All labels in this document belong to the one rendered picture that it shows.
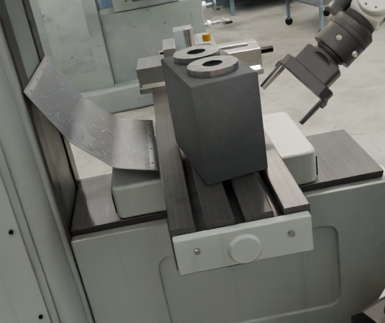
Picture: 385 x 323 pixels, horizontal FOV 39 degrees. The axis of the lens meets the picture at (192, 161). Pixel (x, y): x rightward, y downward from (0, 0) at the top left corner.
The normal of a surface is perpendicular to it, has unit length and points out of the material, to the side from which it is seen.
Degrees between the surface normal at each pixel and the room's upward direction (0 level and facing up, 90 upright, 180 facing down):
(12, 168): 88
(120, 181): 0
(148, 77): 90
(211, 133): 90
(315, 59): 61
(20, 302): 88
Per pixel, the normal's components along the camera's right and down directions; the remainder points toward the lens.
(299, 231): 0.11, 0.42
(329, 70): -0.30, -0.04
